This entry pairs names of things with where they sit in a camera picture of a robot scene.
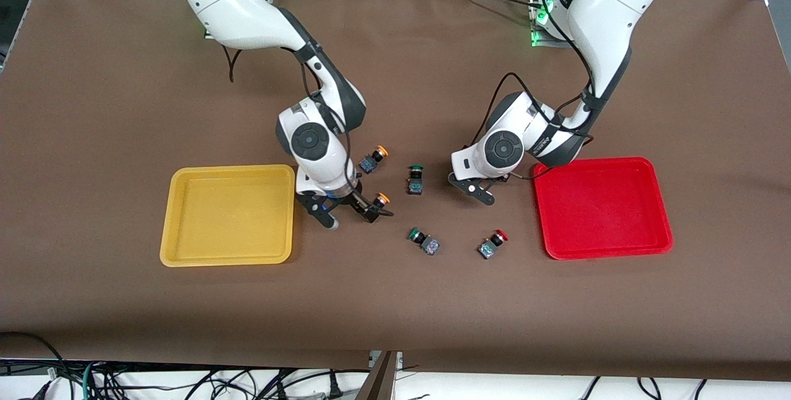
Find red push button switch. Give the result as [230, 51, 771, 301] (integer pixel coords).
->
[477, 229, 509, 260]

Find brown table cover sheet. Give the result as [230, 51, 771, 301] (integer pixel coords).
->
[0, 0, 791, 382]

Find yellow plastic tray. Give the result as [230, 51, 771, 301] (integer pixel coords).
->
[159, 164, 296, 268]

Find red plastic tray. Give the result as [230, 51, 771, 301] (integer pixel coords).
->
[533, 156, 674, 261]

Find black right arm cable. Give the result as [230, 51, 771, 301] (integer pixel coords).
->
[224, 46, 243, 83]

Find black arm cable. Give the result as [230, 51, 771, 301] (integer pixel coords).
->
[471, 0, 595, 148]
[224, 46, 243, 83]

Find grey metal table post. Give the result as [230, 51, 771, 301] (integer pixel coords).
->
[355, 351, 402, 400]

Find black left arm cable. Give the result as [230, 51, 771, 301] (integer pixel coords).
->
[471, 0, 595, 148]

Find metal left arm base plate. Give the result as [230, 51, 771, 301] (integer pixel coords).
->
[530, 0, 575, 48]

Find black floor cable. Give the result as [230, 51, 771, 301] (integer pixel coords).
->
[0, 331, 66, 382]

